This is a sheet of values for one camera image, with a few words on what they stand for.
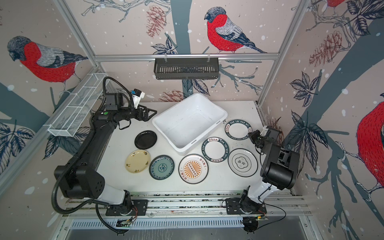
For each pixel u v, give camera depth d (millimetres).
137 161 898
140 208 733
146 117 704
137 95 688
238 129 1022
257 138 835
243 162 883
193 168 861
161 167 876
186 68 1067
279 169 471
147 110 700
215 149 925
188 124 1078
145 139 978
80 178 413
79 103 790
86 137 494
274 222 696
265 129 878
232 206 726
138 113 691
